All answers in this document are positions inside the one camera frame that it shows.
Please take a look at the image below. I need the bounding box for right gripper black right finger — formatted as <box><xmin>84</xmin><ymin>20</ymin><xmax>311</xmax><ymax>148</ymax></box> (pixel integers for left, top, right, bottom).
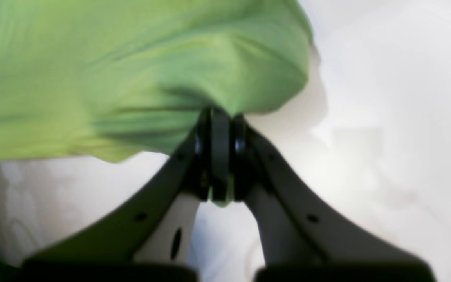
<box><xmin>231</xmin><ymin>116</ymin><xmax>435</xmax><ymax>282</ymax></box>

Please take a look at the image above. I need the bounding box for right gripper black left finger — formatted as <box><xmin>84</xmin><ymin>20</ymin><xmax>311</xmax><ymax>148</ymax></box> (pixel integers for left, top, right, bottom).
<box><xmin>22</xmin><ymin>108</ymin><xmax>230</xmax><ymax>282</ymax></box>

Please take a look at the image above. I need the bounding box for green t-shirt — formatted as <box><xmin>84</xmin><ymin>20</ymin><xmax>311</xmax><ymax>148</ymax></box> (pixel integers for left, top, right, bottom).
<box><xmin>0</xmin><ymin>0</ymin><xmax>312</xmax><ymax>162</ymax></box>

